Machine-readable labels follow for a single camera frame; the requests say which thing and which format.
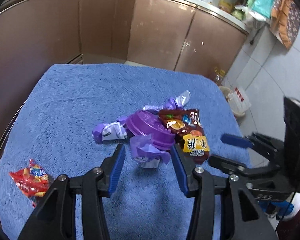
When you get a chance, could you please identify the brown red snack bag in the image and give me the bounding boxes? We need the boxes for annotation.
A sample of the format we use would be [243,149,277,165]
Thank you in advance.
[159,109,210,165]

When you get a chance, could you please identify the dark red sleeve forearm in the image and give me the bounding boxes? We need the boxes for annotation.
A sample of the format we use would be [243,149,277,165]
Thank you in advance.
[276,210,300,240]

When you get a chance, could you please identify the red beige trash bin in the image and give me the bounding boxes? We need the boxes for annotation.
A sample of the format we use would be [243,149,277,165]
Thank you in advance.
[219,86,251,119]

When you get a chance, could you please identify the brown kitchen cabinets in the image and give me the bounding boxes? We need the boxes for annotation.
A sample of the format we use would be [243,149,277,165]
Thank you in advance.
[0,0,247,155]

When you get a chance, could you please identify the blue gloved right hand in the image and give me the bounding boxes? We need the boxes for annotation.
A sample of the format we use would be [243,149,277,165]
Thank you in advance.
[258,199,300,220]

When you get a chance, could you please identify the small red snack packet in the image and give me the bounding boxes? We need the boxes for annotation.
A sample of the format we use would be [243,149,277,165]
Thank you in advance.
[8,159,54,207]

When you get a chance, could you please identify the cooking oil bottle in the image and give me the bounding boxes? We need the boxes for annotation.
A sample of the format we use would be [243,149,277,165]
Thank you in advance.
[209,67,225,86]

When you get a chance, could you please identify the purple clear twisted wrapper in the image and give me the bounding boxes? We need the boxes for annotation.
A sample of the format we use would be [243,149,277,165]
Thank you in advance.
[142,90,191,114]

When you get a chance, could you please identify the purple white crumpled wrapper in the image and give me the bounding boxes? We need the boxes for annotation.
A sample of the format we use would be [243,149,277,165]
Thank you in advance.
[92,116,171,168]

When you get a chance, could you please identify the purple plastic lid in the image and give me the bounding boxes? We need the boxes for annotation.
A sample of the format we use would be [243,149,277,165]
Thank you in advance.
[126,110,175,151]

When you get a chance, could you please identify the blue towel mat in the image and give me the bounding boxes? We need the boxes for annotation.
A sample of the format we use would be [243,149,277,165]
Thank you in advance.
[0,64,250,239]

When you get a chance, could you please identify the orange patterned hanging cloth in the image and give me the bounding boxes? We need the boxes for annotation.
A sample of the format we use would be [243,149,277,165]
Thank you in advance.
[270,0,300,50]

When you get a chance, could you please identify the teal hanging bag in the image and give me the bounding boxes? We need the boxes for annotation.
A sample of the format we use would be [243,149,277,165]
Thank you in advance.
[251,0,274,18]

